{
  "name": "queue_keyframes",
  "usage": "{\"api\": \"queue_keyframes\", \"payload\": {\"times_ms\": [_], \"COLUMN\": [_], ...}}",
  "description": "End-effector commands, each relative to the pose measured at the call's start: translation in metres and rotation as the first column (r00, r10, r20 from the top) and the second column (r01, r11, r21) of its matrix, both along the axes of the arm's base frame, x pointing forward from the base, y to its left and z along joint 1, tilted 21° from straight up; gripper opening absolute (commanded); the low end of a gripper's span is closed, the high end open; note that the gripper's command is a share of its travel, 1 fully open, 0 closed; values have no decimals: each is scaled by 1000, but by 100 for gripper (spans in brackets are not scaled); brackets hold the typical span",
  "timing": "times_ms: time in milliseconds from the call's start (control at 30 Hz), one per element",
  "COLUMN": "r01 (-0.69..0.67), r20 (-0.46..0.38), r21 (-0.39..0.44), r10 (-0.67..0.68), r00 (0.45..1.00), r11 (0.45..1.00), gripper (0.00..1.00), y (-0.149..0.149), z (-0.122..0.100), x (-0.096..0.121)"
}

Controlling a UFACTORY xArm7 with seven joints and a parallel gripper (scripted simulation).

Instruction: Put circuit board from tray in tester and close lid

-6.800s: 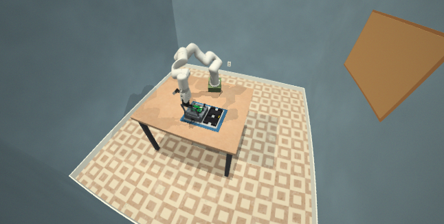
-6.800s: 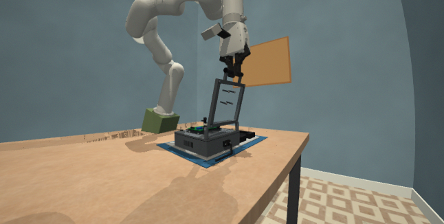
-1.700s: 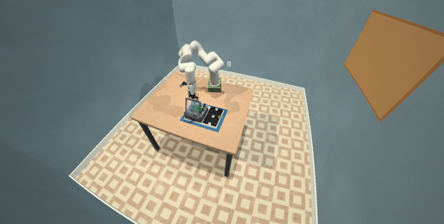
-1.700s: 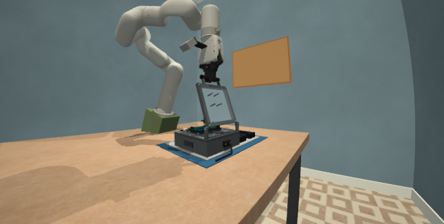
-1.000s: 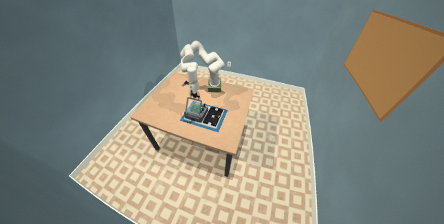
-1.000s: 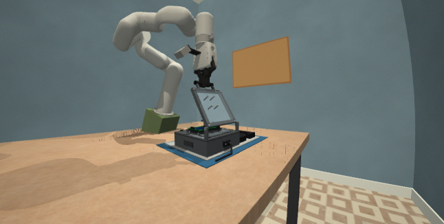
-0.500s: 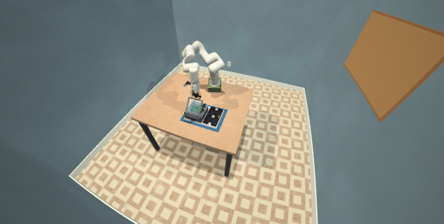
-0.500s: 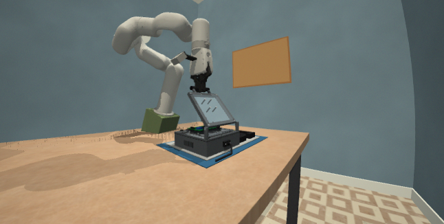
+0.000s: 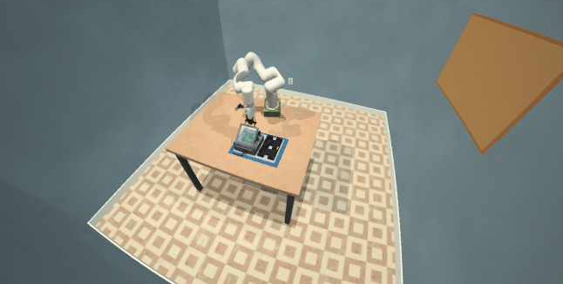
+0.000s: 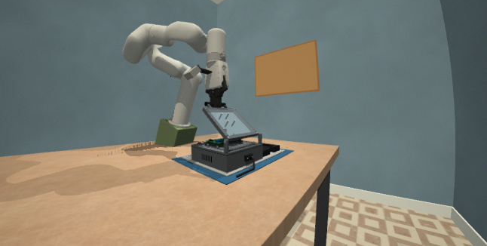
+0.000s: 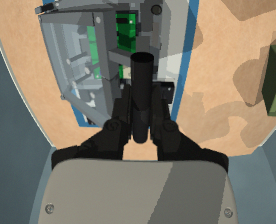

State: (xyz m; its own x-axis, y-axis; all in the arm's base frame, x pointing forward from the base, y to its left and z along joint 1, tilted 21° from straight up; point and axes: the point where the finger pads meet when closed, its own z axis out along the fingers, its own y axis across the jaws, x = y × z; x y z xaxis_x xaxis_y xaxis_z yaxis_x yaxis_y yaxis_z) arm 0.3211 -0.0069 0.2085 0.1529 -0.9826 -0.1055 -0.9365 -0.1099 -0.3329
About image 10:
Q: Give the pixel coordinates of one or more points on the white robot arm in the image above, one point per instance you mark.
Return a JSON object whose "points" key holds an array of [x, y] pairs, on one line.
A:
{"points": [[150, 35]]}

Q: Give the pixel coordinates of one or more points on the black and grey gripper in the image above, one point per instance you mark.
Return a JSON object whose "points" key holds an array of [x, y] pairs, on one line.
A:
{"points": [[216, 80]]}

